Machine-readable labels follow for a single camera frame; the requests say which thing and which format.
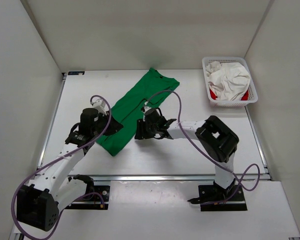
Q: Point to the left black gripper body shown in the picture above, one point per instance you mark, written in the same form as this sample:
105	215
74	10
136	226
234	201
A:
102	122

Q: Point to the red t shirt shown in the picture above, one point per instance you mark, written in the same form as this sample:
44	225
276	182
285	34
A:
244	97

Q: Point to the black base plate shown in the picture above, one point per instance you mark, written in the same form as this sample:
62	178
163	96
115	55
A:
99	201
215	203

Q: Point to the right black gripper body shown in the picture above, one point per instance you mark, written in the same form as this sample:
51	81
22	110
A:
151	130

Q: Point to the white plastic basket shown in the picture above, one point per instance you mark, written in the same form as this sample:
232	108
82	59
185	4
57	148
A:
252	93

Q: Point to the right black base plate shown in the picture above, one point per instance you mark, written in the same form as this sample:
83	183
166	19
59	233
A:
215	203

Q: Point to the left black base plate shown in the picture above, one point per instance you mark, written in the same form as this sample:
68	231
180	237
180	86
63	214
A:
99	201

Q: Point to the white t shirt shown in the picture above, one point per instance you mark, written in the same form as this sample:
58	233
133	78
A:
229	80

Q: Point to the green polo shirt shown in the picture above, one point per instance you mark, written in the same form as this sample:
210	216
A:
152	86

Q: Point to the blue label sticker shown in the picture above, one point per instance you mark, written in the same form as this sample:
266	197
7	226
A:
76	73

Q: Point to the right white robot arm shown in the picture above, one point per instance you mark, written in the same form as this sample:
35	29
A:
218	140

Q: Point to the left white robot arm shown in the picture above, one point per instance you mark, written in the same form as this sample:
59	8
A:
40	203

